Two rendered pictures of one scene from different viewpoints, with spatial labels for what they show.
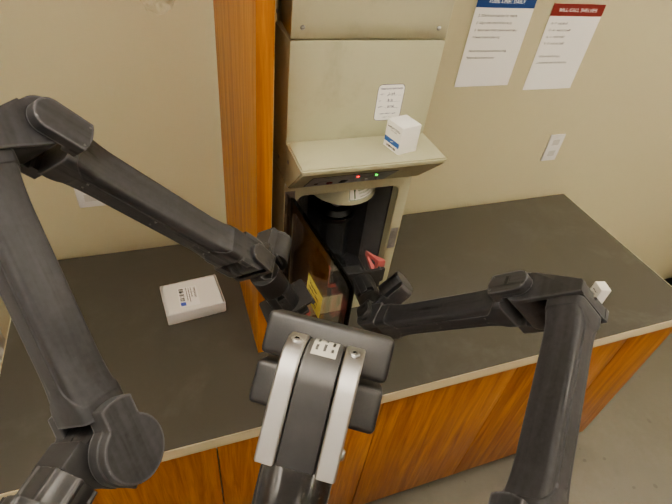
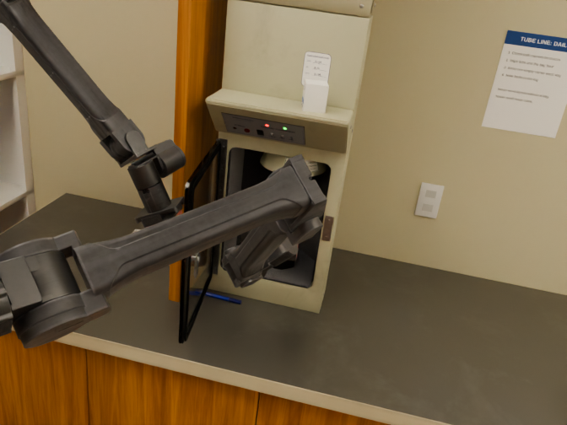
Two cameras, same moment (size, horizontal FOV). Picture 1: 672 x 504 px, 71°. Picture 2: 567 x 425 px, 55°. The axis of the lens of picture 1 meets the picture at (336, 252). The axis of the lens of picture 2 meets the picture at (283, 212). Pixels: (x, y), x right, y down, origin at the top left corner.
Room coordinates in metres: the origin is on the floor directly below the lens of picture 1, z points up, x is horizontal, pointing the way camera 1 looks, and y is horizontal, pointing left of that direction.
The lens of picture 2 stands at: (-0.11, -0.74, 1.81)
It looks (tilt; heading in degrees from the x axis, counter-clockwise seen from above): 25 degrees down; 34
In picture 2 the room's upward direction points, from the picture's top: 7 degrees clockwise
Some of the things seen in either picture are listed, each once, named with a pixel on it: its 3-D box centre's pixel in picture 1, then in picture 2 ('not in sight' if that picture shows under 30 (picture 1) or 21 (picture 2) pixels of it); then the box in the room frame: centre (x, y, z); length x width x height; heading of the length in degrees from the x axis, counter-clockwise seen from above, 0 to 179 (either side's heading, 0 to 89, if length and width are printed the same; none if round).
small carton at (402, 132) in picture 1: (402, 134); (315, 95); (0.92, -0.10, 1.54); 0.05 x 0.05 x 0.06; 38
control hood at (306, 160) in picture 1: (364, 170); (278, 125); (0.89, -0.04, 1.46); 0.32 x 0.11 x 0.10; 114
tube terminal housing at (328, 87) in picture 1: (331, 178); (288, 157); (1.05, 0.04, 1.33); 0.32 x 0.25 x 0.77; 114
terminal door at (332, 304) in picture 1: (310, 303); (200, 238); (0.73, 0.04, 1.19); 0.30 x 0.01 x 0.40; 31
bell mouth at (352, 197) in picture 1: (342, 176); (294, 154); (1.04, 0.01, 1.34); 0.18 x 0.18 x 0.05
